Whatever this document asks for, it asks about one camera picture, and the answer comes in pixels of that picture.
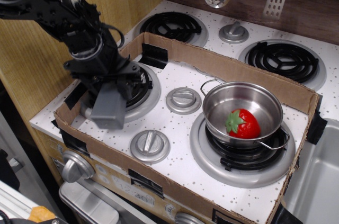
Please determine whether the silver centre stove knob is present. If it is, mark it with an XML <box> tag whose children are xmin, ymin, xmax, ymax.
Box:
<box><xmin>166</xmin><ymin>87</ymin><xmax>202</xmax><ymax>115</ymax></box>

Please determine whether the orange object bottom left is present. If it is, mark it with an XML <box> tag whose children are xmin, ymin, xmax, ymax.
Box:
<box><xmin>28</xmin><ymin>206</ymin><xmax>56</xmax><ymax>223</ymax></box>

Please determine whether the silver oven knob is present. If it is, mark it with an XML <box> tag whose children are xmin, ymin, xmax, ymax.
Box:
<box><xmin>61</xmin><ymin>150</ymin><xmax>95</xmax><ymax>183</ymax></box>
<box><xmin>174</xmin><ymin>212</ymin><xmax>204</xmax><ymax>224</ymax></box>

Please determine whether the front right coil burner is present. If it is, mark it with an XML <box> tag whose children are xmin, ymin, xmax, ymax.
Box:
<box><xmin>190</xmin><ymin>114</ymin><xmax>296</xmax><ymax>189</ymax></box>

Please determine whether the brown cardboard box frame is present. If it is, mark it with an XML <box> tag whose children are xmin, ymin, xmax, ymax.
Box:
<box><xmin>55</xmin><ymin>33</ymin><xmax>322</xmax><ymax>223</ymax></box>

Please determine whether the silver back stove knob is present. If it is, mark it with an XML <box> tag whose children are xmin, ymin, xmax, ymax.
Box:
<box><xmin>219</xmin><ymin>21</ymin><xmax>249</xmax><ymax>43</ymax></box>

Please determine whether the back left coil burner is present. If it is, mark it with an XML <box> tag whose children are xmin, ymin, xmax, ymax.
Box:
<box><xmin>133</xmin><ymin>12</ymin><xmax>208</xmax><ymax>47</ymax></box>

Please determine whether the red toy strawberry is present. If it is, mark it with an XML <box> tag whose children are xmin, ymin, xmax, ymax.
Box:
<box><xmin>225</xmin><ymin>109</ymin><xmax>261</xmax><ymax>139</ymax></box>

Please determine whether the front left coil burner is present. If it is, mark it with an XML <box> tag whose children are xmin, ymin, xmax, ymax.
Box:
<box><xmin>81</xmin><ymin>62</ymin><xmax>161</xmax><ymax>124</ymax></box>

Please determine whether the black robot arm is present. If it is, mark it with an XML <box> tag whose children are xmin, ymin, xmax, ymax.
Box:
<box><xmin>1</xmin><ymin>0</ymin><xmax>149</xmax><ymax>106</ymax></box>

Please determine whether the hanging metal slotted spatula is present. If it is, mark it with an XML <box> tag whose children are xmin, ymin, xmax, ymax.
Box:
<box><xmin>262</xmin><ymin>0</ymin><xmax>286</xmax><ymax>21</ymax></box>

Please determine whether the back right coil burner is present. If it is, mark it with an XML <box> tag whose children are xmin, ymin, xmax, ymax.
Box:
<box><xmin>238</xmin><ymin>39</ymin><xmax>327</xmax><ymax>91</ymax></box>

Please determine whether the coil burner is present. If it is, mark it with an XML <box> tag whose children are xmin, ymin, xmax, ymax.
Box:
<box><xmin>190</xmin><ymin>114</ymin><xmax>296</xmax><ymax>189</ymax></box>
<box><xmin>238</xmin><ymin>39</ymin><xmax>327</xmax><ymax>91</ymax></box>
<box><xmin>133</xmin><ymin>12</ymin><xmax>208</xmax><ymax>47</ymax></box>
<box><xmin>81</xmin><ymin>62</ymin><xmax>161</xmax><ymax>124</ymax></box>

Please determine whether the silver lower oven knob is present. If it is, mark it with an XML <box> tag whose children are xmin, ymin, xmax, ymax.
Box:
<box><xmin>174</xmin><ymin>212</ymin><xmax>204</xmax><ymax>224</ymax></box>

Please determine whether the silver oven front knob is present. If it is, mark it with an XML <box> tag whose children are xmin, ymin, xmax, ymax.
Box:
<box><xmin>61</xmin><ymin>150</ymin><xmax>95</xmax><ymax>183</ymax></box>

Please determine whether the grey toy sink basin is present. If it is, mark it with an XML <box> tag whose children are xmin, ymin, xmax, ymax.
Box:
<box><xmin>280</xmin><ymin>119</ymin><xmax>338</xmax><ymax>223</ymax></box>

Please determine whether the silver front stove knob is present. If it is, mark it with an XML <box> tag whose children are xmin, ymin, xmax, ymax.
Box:
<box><xmin>130</xmin><ymin>130</ymin><xmax>171</xmax><ymax>164</ymax></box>

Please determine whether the grey pepper shaker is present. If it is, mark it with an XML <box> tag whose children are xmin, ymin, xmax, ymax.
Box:
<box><xmin>90</xmin><ymin>83</ymin><xmax>127</xmax><ymax>130</ymax></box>

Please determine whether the silver stove knob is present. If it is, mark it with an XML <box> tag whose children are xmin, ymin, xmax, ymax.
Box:
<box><xmin>166</xmin><ymin>87</ymin><xmax>202</xmax><ymax>115</ymax></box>
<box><xmin>130</xmin><ymin>130</ymin><xmax>171</xmax><ymax>164</ymax></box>
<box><xmin>219</xmin><ymin>21</ymin><xmax>249</xmax><ymax>43</ymax></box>

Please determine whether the digital clock panel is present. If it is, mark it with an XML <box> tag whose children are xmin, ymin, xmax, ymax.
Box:
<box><xmin>111</xmin><ymin>175</ymin><xmax>155</xmax><ymax>207</ymax></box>

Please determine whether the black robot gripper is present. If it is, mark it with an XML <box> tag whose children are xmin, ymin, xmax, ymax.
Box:
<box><xmin>64</xmin><ymin>47</ymin><xmax>145</xmax><ymax>107</ymax></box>

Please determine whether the silver oven door handle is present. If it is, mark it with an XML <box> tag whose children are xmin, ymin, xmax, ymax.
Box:
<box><xmin>59</xmin><ymin>182</ymin><xmax>120</xmax><ymax>224</ymax></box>

